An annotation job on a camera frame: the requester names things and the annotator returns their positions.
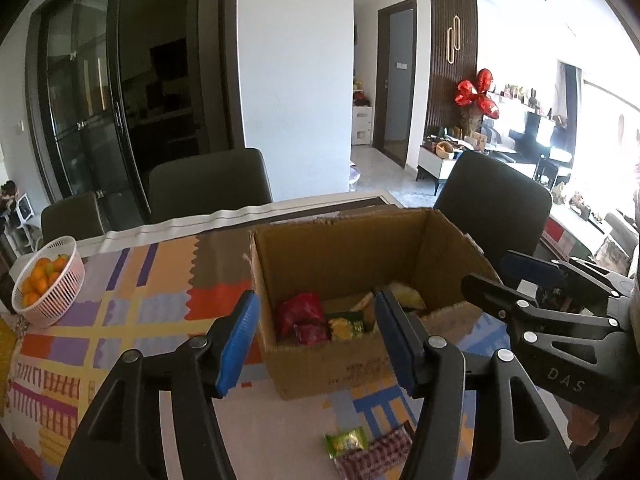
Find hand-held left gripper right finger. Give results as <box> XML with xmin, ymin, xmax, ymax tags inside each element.
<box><xmin>374</xmin><ymin>289</ymin><xmax>576</xmax><ymax>480</ymax></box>

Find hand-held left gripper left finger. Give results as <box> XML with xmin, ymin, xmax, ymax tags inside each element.
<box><xmin>57</xmin><ymin>290</ymin><xmax>261</xmax><ymax>480</ymax></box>

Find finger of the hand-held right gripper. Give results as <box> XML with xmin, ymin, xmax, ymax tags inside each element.
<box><xmin>500</xmin><ymin>250</ymin><xmax>632</xmax><ymax>307</ymax></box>
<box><xmin>461</xmin><ymin>272</ymin><xmax>626</xmax><ymax>342</ymax></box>

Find beige orange-print snack packet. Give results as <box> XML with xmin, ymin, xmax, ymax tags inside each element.
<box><xmin>387</xmin><ymin>282</ymin><xmax>427</xmax><ymax>311</ymax></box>

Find dark green snack packet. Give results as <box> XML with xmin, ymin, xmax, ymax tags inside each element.
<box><xmin>325</xmin><ymin>311</ymin><xmax>368</xmax><ymax>342</ymax></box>

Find red snack packet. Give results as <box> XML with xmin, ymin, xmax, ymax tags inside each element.
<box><xmin>276</xmin><ymin>292</ymin><xmax>328</xmax><ymax>346</ymax></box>

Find brown cardboard box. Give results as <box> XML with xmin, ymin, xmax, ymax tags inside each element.
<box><xmin>248</xmin><ymin>206</ymin><xmax>502</xmax><ymax>401</ymax></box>

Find person's right hand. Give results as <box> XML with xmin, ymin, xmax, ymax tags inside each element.
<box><xmin>567</xmin><ymin>402</ymin><xmax>618</xmax><ymax>461</ymax></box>

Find dark grey chair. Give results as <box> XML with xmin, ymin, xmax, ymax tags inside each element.
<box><xmin>41</xmin><ymin>192</ymin><xmax>107</xmax><ymax>246</ymax></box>
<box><xmin>148</xmin><ymin>148</ymin><xmax>274</xmax><ymax>224</ymax></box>
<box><xmin>434</xmin><ymin>152</ymin><xmax>552</xmax><ymax>263</ymax></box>

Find small green snack packet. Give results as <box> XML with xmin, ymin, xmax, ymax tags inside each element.
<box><xmin>325</xmin><ymin>426</ymin><xmax>370</xmax><ymax>460</ymax></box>

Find brown striped snack bar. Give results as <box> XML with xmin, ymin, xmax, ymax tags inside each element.
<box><xmin>332</xmin><ymin>422</ymin><xmax>417</xmax><ymax>480</ymax></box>

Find white sideboard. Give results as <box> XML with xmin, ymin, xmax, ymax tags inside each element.
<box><xmin>416</xmin><ymin>130</ymin><xmax>551</xmax><ymax>196</ymax></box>

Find red foil balloon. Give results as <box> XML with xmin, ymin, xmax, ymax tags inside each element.
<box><xmin>454</xmin><ymin>68</ymin><xmax>499</xmax><ymax>120</ymax></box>

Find pink plastic basket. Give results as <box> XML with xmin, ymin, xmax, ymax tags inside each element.
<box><xmin>11</xmin><ymin>236</ymin><xmax>86</xmax><ymax>329</ymax></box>

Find pile of oranges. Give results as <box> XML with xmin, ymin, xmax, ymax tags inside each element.
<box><xmin>20</xmin><ymin>255</ymin><xmax>69</xmax><ymax>308</ymax></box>

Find small white cabinet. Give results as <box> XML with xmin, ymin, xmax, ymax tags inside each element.
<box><xmin>351</xmin><ymin>105</ymin><xmax>373</xmax><ymax>146</ymax></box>

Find dark interior door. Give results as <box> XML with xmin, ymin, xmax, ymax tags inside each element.
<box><xmin>374</xmin><ymin>0</ymin><xmax>418</xmax><ymax>169</ymax></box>

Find black framed glass door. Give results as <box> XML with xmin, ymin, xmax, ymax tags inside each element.
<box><xmin>27</xmin><ymin>0</ymin><xmax>238</xmax><ymax>231</ymax></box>

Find gold wall ornament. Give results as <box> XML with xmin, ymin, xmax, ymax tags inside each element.
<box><xmin>446</xmin><ymin>16</ymin><xmax>463</xmax><ymax>65</ymax></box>

